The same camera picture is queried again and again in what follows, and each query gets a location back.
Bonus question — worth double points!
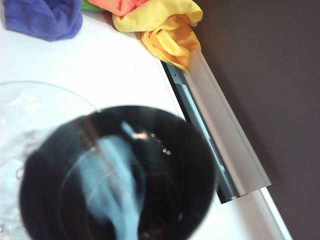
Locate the grey cable tray lid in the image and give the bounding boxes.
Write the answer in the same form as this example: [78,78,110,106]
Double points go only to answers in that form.
[184,46,273,198]

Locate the brown desk partition panel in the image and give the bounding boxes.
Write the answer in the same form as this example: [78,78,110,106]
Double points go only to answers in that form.
[193,0,320,240]

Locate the crumpled orange cloth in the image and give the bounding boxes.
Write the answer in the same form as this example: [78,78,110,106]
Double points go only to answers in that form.
[88,0,151,18]

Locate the crumpled blue cloth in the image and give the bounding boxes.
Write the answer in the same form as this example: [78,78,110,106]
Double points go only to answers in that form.
[3,0,83,43]

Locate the crumpled yellow cloth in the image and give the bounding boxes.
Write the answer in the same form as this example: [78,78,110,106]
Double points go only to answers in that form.
[111,0,204,71]

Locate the gold metal jigger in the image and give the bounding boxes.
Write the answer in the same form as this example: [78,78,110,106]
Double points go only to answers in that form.
[18,104,218,240]

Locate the clear wine glass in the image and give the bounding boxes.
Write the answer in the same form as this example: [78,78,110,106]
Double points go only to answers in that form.
[0,80,106,240]

